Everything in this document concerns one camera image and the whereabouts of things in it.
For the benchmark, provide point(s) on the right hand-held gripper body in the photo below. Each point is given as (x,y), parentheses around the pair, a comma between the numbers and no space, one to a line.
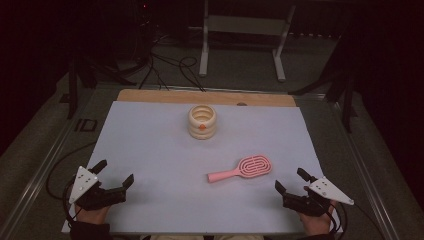
(326,191)

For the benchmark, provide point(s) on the cream ribbed cup orange knob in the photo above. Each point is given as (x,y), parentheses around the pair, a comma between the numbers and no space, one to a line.
(201,131)

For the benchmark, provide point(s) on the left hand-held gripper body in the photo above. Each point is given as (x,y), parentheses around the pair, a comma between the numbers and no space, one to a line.
(83,185)

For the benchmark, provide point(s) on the person's right hand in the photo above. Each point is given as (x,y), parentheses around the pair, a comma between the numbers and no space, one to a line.
(318,224)

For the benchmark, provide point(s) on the white metal stand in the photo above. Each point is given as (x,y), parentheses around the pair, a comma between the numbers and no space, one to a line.
(245,25)

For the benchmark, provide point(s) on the black tripod stand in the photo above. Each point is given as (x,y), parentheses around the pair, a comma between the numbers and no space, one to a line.
(72,90)
(346,100)

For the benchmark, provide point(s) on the person's left hand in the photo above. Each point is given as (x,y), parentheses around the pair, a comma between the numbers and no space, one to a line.
(91,216)

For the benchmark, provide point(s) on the aluminium floor rail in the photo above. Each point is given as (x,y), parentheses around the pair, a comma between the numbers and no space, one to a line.
(366,186)
(36,180)

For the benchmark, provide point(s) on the pink hairbrush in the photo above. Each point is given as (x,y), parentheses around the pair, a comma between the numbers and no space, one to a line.
(255,165)

